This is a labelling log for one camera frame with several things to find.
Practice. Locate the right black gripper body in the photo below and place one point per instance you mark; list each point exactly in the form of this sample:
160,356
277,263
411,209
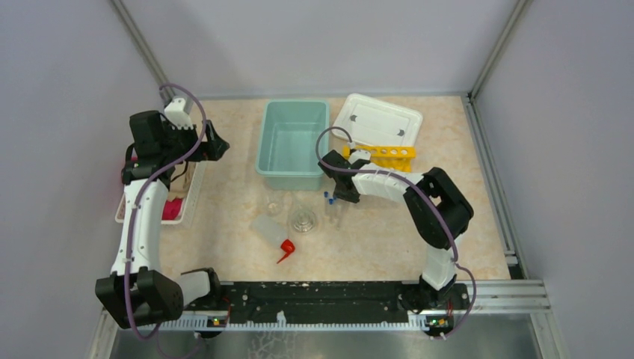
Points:
348,197

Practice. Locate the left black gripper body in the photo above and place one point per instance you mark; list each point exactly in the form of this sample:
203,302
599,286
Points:
181,141

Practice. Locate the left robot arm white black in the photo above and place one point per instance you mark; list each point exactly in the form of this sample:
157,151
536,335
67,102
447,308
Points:
136,293

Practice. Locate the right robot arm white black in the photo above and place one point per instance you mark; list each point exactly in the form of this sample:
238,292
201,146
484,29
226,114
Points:
438,209

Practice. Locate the blue capped tube right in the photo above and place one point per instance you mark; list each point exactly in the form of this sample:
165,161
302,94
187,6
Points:
337,206

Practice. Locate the blue capped tube middle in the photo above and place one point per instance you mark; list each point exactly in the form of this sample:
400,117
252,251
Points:
331,209

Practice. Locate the white perforated basket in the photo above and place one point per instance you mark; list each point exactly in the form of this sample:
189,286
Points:
188,202

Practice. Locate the beige cloth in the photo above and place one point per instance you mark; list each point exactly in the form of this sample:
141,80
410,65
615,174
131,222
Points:
179,187

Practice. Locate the glass erlenmeyer flask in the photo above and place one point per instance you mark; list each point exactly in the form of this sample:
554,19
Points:
303,221

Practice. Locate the glass funnel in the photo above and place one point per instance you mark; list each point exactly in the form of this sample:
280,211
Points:
294,205

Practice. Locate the yellow test tube rack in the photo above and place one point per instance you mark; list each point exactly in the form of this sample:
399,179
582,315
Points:
397,158

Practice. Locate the teal plastic tub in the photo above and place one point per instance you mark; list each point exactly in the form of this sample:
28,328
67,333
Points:
286,157

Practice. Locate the pink cloth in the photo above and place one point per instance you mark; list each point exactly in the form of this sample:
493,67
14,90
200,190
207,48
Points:
172,209

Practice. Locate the white plastic lid tray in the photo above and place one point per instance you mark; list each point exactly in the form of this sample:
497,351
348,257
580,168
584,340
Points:
374,122

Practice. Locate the small glass beaker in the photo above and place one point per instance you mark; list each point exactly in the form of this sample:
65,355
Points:
274,204

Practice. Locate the wash bottle red cap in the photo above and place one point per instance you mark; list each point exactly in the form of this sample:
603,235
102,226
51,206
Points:
274,233

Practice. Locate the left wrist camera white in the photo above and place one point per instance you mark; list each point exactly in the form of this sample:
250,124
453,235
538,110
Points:
177,113

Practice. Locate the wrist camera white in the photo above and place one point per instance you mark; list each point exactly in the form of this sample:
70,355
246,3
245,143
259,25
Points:
177,113
357,153

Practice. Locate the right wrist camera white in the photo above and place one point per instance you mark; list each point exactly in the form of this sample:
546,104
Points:
357,153

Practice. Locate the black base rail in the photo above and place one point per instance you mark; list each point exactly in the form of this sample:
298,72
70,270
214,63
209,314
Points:
334,302

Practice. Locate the white cable duct strip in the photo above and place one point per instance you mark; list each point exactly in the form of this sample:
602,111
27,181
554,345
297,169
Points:
205,323

